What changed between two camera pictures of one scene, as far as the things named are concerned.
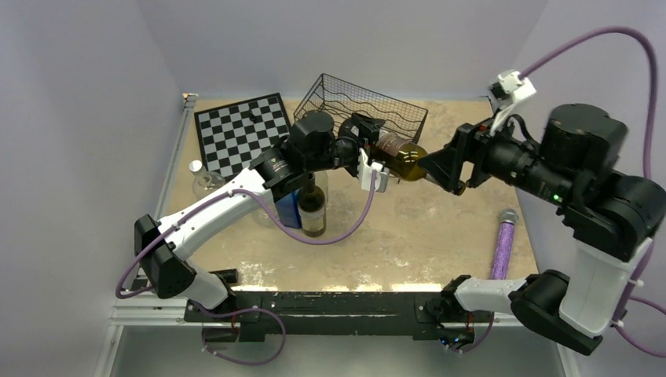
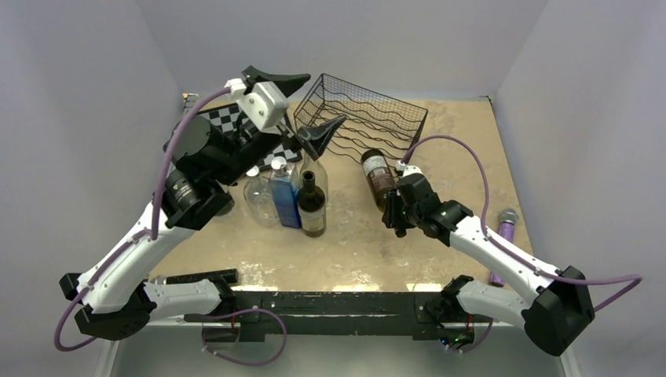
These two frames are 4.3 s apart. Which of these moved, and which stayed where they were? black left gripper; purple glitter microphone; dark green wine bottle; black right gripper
Moved: black right gripper; black left gripper
Stayed: dark green wine bottle; purple glitter microphone
